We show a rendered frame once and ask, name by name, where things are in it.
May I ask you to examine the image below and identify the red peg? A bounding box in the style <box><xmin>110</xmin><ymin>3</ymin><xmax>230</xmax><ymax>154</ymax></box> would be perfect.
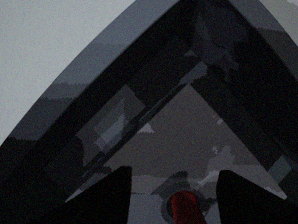
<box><xmin>170</xmin><ymin>190</ymin><xmax>206</xmax><ymax>224</ymax></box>

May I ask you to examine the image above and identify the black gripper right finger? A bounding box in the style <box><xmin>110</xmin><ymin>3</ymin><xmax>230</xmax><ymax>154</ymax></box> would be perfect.
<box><xmin>216</xmin><ymin>169</ymin><xmax>298</xmax><ymax>224</ymax></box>

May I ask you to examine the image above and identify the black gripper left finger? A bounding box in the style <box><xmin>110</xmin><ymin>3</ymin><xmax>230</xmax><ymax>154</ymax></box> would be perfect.
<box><xmin>27</xmin><ymin>167</ymin><xmax>132</xmax><ymax>224</ymax></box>

